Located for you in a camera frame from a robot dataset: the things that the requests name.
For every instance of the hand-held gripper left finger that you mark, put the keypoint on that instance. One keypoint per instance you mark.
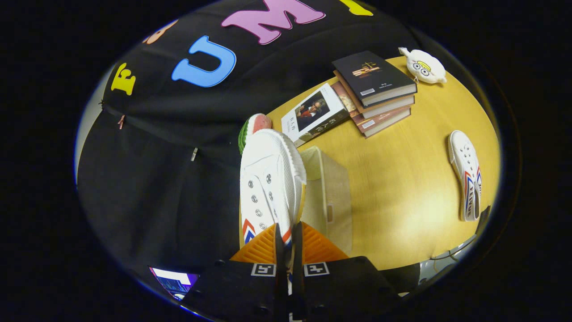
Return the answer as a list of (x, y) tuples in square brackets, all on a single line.
[(241, 290)]

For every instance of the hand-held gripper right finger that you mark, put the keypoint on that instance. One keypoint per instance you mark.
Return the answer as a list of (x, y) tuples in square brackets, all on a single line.
[(344, 290)]

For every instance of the beige fabric storage box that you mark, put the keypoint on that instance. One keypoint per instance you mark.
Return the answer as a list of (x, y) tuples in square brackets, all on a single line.
[(333, 188)]

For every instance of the white canvas shoe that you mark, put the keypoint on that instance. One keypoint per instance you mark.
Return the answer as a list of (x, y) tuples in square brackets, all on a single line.
[(464, 174), (268, 156)]

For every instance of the computer monitor screen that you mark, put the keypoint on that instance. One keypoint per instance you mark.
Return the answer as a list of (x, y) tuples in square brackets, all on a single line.
[(176, 281)]

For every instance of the black backdrop cloth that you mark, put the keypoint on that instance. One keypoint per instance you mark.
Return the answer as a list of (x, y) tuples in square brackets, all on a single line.
[(178, 188)]

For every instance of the silver cloth clip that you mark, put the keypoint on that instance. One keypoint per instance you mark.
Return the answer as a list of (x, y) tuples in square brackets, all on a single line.
[(194, 154)]

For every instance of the small black device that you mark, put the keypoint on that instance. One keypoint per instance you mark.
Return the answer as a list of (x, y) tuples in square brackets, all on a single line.
[(483, 219)]

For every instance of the watermelon slice plush toy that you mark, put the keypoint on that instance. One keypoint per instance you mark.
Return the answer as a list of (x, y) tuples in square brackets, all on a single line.
[(250, 127)]

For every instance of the brown book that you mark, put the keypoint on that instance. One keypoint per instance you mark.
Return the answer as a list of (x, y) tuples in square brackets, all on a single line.
[(384, 123), (389, 107)]

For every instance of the white portrait cover book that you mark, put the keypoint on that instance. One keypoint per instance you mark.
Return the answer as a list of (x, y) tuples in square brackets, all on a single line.
[(313, 112)]

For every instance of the orange cloth clip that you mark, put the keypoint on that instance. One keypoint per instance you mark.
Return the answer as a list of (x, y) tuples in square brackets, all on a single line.
[(121, 121)]

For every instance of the black hardcover book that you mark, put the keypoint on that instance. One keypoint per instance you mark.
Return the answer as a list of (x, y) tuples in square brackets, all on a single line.
[(368, 74)]

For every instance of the white round plush toy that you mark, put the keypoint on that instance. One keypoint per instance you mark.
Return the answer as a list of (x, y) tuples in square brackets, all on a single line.
[(424, 67)]

